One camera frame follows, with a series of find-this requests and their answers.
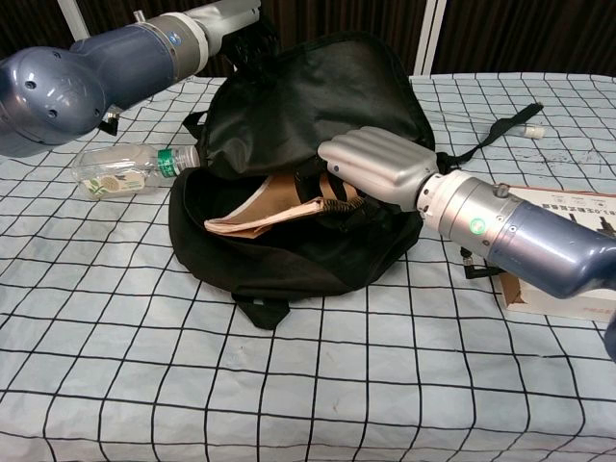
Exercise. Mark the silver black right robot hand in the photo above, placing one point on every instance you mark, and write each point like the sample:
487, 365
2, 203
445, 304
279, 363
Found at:
380, 163

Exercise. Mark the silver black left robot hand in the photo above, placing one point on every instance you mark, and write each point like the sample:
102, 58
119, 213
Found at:
231, 19

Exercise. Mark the black fabric backpack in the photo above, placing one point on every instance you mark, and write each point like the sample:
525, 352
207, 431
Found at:
298, 96

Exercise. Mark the brown spiral notebook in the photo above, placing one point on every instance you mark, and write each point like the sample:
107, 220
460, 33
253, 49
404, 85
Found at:
269, 216

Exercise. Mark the blue silver right robot arm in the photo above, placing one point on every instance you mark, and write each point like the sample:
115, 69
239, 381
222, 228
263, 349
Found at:
520, 240

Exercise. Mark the blue silver left robot arm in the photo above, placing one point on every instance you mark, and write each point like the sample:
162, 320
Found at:
96, 82

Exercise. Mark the clear tube white cap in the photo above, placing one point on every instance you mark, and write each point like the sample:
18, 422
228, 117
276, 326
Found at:
534, 131

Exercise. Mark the clear plastic water bottle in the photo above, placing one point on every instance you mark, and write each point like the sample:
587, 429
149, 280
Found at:
130, 171

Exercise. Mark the white black checkered tablecloth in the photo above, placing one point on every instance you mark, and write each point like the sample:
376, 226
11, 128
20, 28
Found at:
308, 385

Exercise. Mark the white slanted frame post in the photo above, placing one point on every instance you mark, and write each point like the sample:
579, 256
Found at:
74, 21
429, 36

